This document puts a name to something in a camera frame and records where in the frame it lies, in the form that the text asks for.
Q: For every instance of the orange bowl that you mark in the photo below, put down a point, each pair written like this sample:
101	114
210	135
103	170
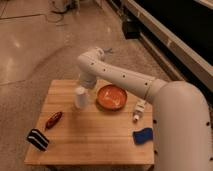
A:
111	97

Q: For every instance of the black white striped block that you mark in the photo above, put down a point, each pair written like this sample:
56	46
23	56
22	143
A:
38	139

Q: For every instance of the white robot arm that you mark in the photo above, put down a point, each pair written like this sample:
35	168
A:
182	137

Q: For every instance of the dark red eraser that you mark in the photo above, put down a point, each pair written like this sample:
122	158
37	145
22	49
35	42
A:
53	120

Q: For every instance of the white glue tube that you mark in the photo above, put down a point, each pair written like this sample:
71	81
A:
139	110

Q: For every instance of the blue sponge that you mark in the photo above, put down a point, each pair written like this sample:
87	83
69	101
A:
142	136

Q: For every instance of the white robot base far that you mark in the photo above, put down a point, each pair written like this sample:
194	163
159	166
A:
63	6

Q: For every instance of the white ceramic cup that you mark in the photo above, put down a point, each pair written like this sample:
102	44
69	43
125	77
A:
80	97

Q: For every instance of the wooden table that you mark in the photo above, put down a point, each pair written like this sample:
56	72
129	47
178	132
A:
91	136

